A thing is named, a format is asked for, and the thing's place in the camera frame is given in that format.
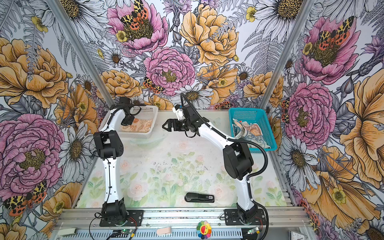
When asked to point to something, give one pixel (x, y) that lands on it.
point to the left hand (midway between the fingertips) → (123, 124)
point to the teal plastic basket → (253, 115)
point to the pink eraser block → (163, 231)
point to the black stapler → (194, 197)
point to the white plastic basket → (143, 111)
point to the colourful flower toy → (204, 229)
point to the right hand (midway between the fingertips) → (169, 130)
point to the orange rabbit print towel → (138, 125)
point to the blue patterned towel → (252, 133)
